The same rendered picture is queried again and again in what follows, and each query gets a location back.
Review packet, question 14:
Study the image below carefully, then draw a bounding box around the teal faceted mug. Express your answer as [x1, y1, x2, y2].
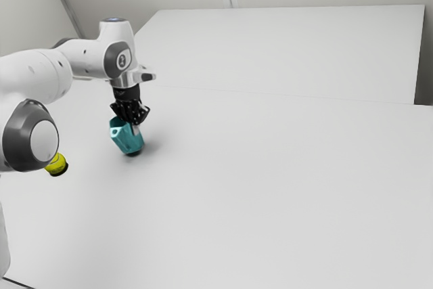
[108, 116, 145, 157]

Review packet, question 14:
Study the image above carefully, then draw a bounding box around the yellow ball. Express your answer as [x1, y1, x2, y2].
[44, 153, 68, 177]

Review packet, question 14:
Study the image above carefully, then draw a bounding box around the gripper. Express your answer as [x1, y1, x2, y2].
[112, 83, 152, 135]

